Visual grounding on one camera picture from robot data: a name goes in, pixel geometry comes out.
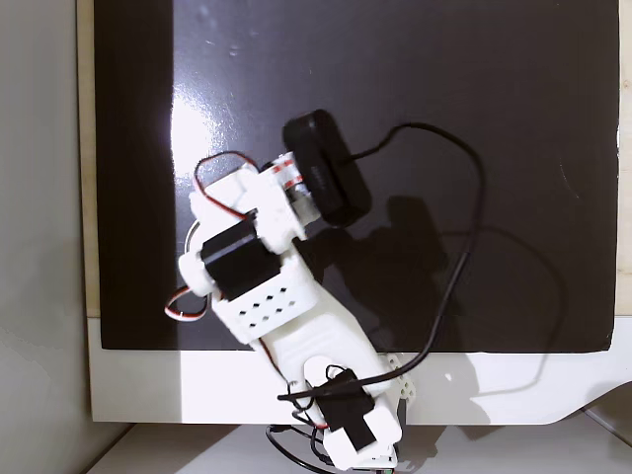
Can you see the green mug steel rim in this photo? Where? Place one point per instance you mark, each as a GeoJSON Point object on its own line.
{"type": "Point", "coordinates": [188, 242]}

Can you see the black table mat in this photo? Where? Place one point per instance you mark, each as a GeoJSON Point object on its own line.
{"type": "Point", "coordinates": [444, 74]}

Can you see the white board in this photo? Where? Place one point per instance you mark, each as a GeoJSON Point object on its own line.
{"type": "Point", "coordinates": [197, 395]}

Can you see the black oval camera box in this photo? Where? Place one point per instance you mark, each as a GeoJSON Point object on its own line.
{"type": "Point", "coordinates": [326, 168]}

